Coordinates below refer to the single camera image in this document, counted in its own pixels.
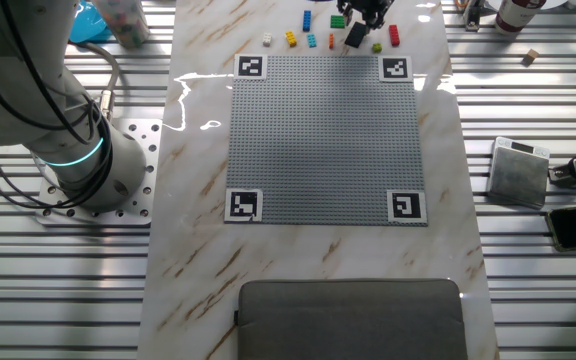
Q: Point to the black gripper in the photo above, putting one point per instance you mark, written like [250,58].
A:
[365,5]

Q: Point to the black Lego plate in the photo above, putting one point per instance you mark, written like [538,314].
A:
[355,36]

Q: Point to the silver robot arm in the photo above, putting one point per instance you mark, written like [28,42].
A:
[8,75]

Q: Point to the green square Lego plate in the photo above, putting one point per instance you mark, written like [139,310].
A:
[337,21]

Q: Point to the small lime Lego brick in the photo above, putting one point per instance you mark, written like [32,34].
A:
[377,47]

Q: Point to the small orange Lego brick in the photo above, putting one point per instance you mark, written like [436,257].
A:
[331,41]

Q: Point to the red Lego brick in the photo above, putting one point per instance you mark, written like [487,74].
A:
[394,35]

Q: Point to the blue Lego brick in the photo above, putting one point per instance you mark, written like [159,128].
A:
[307,20]

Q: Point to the cyan Lego brick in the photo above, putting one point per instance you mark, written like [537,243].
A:
[311,40]

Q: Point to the yellow Lego brick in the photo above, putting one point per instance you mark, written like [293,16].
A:
[291,38]

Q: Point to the white Lego brick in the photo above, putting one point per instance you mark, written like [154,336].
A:
[267,39]

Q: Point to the grey Lego baseplate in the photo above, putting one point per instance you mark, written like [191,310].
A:
[308,150]

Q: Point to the black white marker tag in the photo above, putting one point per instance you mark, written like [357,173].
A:
[250,67]
[396,69]
[407,206]
[243,205]

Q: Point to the red white bottle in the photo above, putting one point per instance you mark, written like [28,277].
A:
[518,15]

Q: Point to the small wooden block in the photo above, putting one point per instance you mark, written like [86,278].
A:
[530,56]

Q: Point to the silver digital scale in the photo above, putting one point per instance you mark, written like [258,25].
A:
[518,175]

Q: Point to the clear plastic jar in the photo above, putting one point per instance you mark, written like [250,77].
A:
[123,22]

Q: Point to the grey fabric pad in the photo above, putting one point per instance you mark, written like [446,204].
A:
[348,320]

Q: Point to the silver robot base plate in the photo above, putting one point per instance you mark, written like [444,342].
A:
[143,150]

